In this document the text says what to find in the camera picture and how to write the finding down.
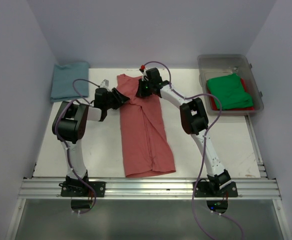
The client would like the salmon pink t shirt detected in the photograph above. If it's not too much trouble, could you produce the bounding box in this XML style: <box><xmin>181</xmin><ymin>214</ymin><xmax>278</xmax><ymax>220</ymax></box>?
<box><xmin>117</xmin><ymin>74</ymin><xmax>176</xmax><ymax>178</ymax></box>

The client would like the clear plastic bin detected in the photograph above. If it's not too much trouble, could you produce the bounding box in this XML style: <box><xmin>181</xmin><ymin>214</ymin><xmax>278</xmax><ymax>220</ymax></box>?
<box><xmin>197</xmin><ymin>54</ymin><xmax>264</xmax><ymax>116</ymax></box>

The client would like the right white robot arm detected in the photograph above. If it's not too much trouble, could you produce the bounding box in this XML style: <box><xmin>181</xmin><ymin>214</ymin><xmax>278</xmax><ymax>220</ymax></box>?
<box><xmin>136</xmin><ymin>65</ymin><xmax>233</xmax><ymax>198</ymax></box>

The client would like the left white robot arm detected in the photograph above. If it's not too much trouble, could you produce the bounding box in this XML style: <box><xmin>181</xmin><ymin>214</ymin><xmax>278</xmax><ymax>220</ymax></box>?
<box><xmin>52</xmin><ymin>87</ymin><xmax>130</xmax><ymax>198</ymax></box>

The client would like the blue folded t shirt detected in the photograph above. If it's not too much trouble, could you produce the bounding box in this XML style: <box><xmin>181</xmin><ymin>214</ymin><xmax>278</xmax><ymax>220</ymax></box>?
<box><xmin>50</xmin><ymin>62</ymin><xmax>90</xmax><ymax>103</ymax></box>

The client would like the red folded t shirt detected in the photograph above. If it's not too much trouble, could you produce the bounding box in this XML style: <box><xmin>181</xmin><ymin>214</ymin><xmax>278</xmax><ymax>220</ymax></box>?
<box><xmin>208</xmin><ymin>78</ymin><xmax>255</xmax><ymax>113</ymax></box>

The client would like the green folded t shirt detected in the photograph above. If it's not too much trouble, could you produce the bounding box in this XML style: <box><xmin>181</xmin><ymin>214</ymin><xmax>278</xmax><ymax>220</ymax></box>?
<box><xmin>206</xmin><ymin>73</ymin><xmax>254</xmax><ymax>111</ymax></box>

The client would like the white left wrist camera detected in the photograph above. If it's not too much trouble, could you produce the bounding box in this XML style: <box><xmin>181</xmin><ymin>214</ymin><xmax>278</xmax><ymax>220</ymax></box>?
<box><xmin>99</xmin><ymin>79</ymin><xmax>109</xmax><ymax>89</ymax></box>

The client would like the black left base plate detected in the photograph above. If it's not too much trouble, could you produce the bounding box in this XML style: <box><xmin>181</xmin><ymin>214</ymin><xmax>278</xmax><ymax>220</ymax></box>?
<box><xmin>59</xmin><ymin>181</ymin><xmax>106</xmax><ymax>198</ymax></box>

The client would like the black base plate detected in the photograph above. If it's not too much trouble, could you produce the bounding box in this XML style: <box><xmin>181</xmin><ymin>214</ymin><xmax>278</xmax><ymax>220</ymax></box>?
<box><xmin>59</xmin><ymin>181</ymin><xmax>106</xmax><ymax>198</ymax></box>
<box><xmin>194</xmin><ymin>181</ymin><xmax>239</xmax><ymax>198</ymax></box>

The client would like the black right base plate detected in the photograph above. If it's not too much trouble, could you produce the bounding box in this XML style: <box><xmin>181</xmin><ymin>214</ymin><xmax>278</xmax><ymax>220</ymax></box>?
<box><xmin>194</xmin><ymin>181</ymin><xmax>239</xmax><ymax>198</ymax></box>

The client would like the aluminium mounting rail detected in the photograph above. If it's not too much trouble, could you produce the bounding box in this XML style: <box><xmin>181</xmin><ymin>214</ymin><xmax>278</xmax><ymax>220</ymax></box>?
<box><xmin>17</xmin><ymin>177</ymin><xmax>281</xmax><ymax>200</ymax></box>

